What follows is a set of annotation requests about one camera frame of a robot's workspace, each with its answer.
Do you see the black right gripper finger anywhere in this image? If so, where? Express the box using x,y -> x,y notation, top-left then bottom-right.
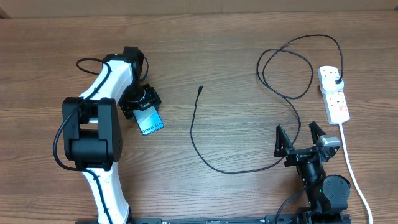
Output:
274,125 -> 294,157
309,121 -> 326,145

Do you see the blue Galaxy smartphone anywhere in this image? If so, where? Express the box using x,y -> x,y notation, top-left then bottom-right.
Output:
133,106 -> 164,136

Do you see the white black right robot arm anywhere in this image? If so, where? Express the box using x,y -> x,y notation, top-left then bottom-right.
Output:
266,121 -> 351,224

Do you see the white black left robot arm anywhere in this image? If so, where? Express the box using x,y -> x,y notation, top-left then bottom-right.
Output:
53,46 -> 164,223

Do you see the white charger plug adapter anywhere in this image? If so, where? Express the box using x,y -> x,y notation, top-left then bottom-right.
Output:
320,76 -> 345,94

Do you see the white power strip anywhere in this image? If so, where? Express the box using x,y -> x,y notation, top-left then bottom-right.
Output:
318,66 -> 350,125

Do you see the white power strip cord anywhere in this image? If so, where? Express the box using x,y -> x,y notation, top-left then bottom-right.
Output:
338,123 -> 373,224

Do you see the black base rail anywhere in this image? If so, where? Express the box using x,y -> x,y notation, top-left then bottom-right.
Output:
74,213 -> 352,224

